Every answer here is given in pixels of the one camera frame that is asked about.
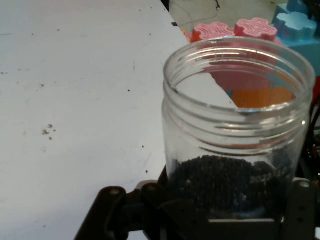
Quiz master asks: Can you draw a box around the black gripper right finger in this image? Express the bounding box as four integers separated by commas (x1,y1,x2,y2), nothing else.
282,178,320,240

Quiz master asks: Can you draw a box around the thin grey cable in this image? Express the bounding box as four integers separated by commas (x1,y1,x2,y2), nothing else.
172,0,222,28

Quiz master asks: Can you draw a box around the blue foam block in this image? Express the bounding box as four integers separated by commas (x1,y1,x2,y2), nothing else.
271,0,320,76

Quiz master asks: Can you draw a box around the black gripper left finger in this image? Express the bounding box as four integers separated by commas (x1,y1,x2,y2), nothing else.
73,164,209,240

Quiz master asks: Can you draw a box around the clear jar with black granules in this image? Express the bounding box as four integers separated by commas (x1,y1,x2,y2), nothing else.
161,36,316,221

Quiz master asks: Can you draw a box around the pink foam block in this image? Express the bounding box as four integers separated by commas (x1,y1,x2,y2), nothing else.
191,17,287,92

